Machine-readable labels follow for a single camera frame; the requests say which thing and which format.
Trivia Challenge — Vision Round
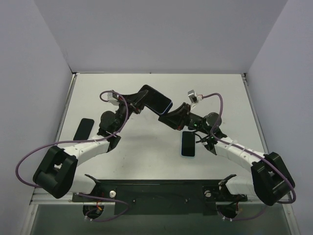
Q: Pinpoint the black phone case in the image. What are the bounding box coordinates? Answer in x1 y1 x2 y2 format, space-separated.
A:
138 84 173 116
73 118 94 141

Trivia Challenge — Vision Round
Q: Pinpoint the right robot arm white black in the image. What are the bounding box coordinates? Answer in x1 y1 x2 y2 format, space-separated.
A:
158 103 295 206

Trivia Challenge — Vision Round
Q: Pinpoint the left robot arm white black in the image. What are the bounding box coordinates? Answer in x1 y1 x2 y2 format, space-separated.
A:
33 90 148 202

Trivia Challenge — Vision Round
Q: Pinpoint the light blue cased phone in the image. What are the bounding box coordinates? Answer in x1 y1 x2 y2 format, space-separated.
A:
181 131 196 158

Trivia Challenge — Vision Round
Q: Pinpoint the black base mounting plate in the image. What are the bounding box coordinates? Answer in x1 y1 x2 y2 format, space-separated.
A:
72 180 247 219

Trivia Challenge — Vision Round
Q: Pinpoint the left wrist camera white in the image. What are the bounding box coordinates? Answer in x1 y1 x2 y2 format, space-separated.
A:
107 91 119 106

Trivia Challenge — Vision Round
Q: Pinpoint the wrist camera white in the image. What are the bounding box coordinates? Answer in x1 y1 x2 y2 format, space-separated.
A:
107 91 119 106
188 90 199 111

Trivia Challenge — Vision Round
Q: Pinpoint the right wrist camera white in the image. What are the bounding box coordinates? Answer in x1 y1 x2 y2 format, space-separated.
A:
188 90 199 111

